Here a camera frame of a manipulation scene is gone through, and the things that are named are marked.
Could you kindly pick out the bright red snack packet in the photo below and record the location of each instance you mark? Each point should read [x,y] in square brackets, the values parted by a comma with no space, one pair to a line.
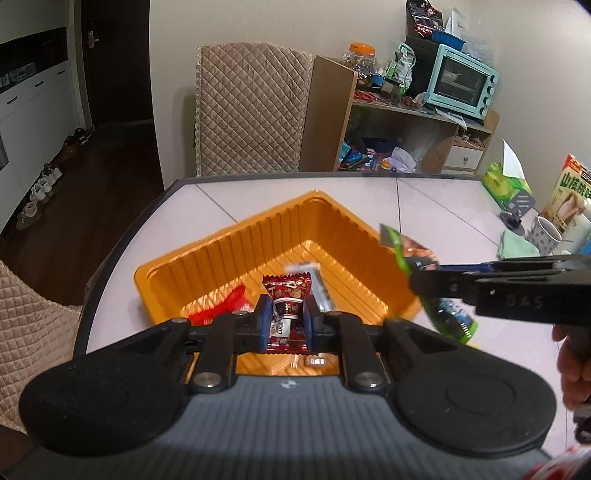
[221,307]

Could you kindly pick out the black red box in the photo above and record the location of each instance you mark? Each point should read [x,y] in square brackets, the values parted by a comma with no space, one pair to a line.
[424,18]

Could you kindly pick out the clear black seaweed packet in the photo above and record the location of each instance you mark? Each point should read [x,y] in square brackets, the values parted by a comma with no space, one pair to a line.
[321,290]

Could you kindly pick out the dark red picture snack packet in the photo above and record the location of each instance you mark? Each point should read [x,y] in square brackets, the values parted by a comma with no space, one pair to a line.
[286,295]

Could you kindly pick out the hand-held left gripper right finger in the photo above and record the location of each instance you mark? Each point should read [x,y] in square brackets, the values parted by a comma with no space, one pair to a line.
[310,325]

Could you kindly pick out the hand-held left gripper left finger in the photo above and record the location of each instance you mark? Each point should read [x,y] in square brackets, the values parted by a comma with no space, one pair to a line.
[264,323]

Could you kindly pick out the white cabinet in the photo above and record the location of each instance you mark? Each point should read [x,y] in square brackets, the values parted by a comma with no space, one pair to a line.
[32,115]

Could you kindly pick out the beige quilted chair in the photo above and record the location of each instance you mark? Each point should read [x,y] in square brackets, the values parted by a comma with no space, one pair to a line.
[32,332]
[251,110]

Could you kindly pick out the green white snack bag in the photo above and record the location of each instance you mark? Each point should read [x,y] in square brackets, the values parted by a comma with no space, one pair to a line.
[400,67]

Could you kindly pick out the clear jar orange lid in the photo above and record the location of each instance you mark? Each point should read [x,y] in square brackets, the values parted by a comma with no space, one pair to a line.
[360,64]

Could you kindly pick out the teal toaster oven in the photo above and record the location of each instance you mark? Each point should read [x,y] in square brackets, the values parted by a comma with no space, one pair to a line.
[461,85]

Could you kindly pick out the orange plastic tray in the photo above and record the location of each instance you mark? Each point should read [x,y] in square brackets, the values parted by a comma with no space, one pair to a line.
[295,230]

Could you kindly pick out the green cloth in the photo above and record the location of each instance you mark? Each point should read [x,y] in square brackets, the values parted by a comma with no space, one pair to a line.
[517,247]

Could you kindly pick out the grey phone stand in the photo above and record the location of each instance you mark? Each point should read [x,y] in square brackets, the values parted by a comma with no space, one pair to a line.
[519,207]

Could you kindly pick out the row of shoes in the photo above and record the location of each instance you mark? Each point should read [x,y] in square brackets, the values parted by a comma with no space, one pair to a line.
[44,184]

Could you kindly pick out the person's right hand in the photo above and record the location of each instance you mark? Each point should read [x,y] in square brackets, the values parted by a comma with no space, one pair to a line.
[575,369]

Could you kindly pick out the red white clothing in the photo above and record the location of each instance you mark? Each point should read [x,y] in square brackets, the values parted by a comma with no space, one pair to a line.
[561,464]

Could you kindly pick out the wooden shelf unit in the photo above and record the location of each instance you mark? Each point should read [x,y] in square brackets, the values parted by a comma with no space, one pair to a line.
[323,115]

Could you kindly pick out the white dotted mug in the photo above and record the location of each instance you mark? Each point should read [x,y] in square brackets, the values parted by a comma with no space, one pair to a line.
[542,237]

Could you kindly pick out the white shelf drawer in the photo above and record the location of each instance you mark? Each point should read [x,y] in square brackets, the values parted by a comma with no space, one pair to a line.
[464,158]

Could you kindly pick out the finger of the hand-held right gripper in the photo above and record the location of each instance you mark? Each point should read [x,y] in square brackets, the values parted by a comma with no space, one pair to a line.
[521,265]
[443,286]

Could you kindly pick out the green brown snack packet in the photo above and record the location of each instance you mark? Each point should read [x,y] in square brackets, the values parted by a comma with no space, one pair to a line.
[455,318]

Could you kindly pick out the green tissue box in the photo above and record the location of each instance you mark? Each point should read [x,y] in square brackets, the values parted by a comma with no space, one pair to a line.
[501,184]

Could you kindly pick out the dark door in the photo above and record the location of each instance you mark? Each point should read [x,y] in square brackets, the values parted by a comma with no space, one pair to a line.
[120,60]

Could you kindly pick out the blue plastic basket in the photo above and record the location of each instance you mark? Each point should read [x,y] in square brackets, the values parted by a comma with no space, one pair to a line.
[450,39]

